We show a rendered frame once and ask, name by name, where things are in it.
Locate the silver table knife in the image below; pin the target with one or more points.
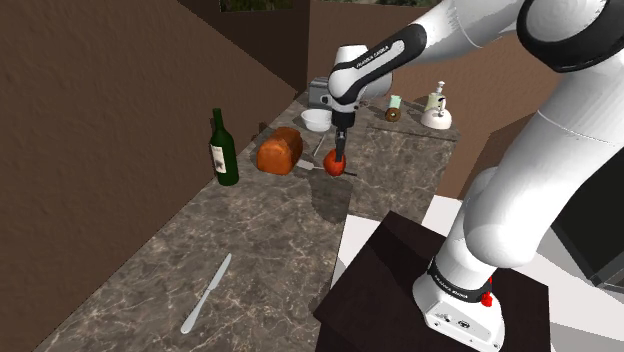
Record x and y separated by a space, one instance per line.
207 292

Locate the white kettle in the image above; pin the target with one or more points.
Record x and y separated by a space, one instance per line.
436 119

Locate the thin silver utensil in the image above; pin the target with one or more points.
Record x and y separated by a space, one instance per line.
319 144

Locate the white bowl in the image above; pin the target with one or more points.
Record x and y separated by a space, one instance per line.
316 120

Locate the pale green soap dispenser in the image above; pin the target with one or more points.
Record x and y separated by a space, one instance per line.
433 100

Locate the green wine bottle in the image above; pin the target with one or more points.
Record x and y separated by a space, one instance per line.
224 158

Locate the red apple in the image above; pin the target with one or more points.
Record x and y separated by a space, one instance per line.
332 167

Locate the dark robot stand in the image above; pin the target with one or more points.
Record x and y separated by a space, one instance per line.
380 287

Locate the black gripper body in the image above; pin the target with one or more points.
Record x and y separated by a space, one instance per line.
343 120

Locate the grey toaster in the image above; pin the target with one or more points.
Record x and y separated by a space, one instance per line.
317 92

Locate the brown bread loaf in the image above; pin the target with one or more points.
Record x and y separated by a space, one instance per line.
278 152

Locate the black appliance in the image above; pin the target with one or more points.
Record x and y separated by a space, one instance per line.
592 229

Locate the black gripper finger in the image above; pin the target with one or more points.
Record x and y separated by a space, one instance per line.
340 144

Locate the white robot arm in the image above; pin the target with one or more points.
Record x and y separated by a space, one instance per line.
536 161

